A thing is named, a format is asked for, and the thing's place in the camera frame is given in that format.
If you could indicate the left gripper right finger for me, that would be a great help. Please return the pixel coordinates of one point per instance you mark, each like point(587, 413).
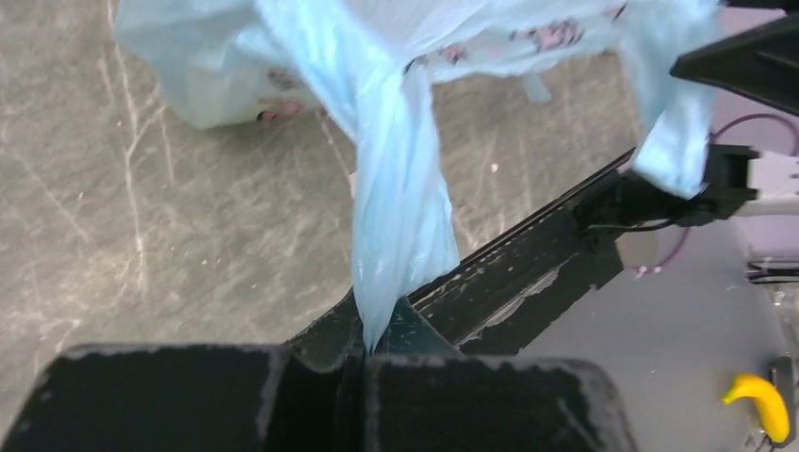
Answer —
point(436, 402)

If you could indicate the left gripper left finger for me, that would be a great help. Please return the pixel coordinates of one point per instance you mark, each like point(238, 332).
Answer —
point(191, 397)

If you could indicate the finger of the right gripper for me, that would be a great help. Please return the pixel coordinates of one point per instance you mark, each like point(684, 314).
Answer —
point(760, 64)

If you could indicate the blue printed plastic bag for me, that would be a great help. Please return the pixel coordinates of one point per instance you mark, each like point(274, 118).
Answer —
point(372, 66)

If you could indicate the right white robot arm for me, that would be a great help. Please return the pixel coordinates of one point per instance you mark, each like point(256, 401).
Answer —
point(745, 183)

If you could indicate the yellow fake banana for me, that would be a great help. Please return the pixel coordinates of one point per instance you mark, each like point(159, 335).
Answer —
point(769, 404)

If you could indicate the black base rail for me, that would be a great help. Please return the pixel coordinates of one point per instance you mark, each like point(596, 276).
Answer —
point(501, 297)

